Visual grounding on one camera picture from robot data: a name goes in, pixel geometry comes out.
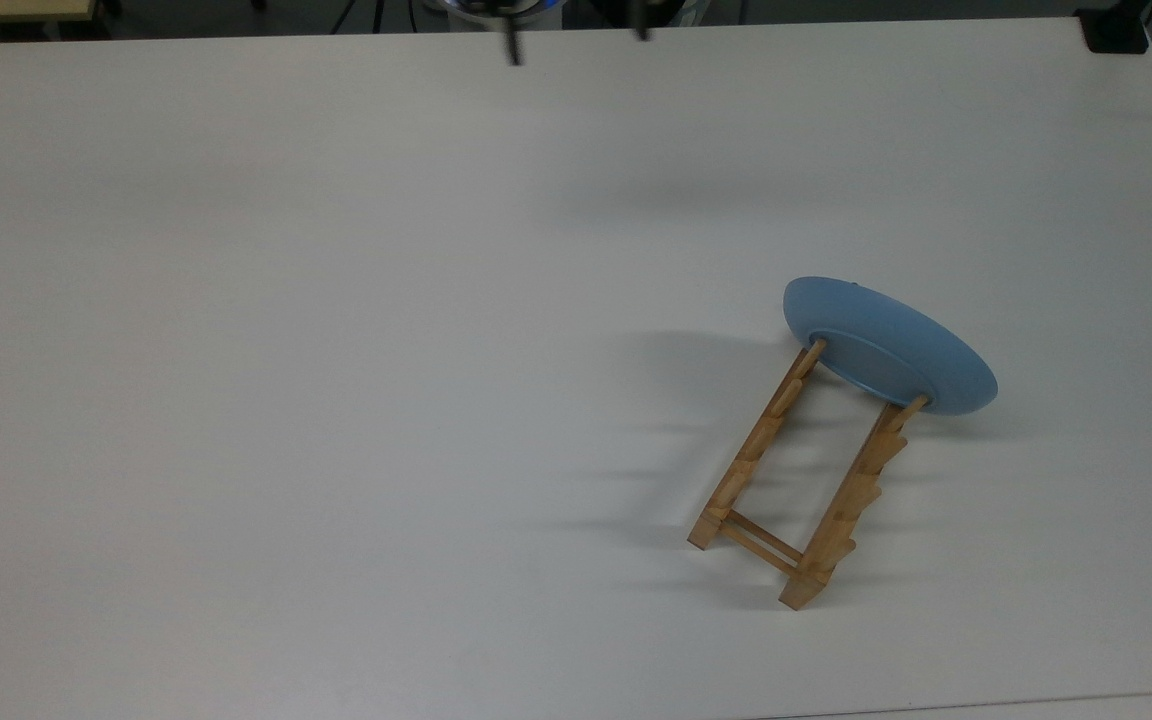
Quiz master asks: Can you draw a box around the black tripod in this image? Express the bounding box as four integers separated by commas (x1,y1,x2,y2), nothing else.
331,0,388,34

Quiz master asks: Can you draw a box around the blue plate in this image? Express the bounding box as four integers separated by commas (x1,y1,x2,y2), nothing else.
783,276,999,419

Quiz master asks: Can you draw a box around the beige side table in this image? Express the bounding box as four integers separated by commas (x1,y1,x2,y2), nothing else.
0,0,98,25

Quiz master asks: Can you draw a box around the wooden plate rack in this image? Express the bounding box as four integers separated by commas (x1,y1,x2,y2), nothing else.
688,338,932,611

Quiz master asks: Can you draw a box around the black pole clamp mount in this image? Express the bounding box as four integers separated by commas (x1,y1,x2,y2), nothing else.
1076,0,1152,55

